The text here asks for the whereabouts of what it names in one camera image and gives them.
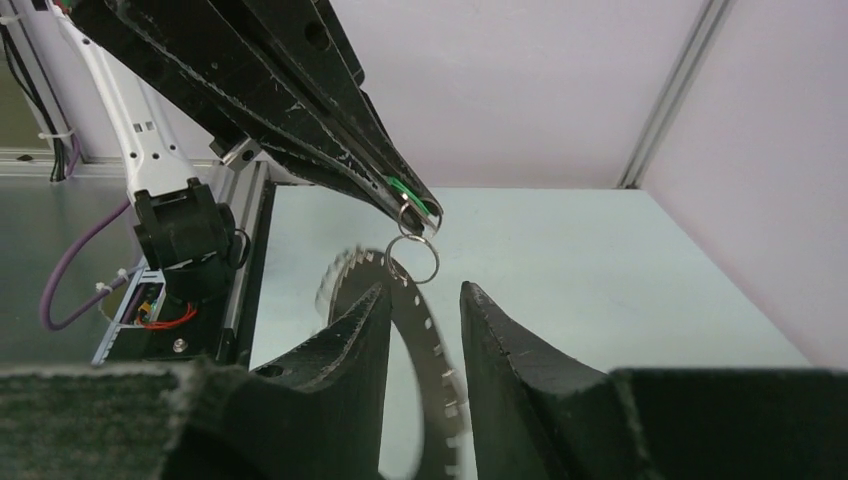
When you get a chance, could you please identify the large metal keyring disc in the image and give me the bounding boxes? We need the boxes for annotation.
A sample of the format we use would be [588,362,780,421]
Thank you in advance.
[315,246,469,479]

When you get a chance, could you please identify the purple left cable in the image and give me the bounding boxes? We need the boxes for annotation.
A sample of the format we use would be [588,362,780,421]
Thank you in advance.
[38,198,147,333]

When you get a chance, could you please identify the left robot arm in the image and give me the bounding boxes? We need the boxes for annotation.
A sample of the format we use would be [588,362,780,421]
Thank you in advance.
[45,1,444,285]

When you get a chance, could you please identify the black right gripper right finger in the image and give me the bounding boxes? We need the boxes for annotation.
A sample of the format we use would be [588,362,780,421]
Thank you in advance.
[460,281,847,479]

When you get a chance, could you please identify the small silver split ring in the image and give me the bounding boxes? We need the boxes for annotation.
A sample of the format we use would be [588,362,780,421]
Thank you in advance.
[384,233,443,286]

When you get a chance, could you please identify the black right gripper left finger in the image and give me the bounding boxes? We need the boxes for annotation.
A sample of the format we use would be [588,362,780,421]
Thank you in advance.
[158,283,391,479]

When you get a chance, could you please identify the right aluminium frame post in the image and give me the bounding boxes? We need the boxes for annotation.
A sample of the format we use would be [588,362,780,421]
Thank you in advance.
[617,0,736,190]

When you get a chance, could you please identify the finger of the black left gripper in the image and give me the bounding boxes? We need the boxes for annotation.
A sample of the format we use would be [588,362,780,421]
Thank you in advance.
[210,1,444,232]
[66,0,425,233]

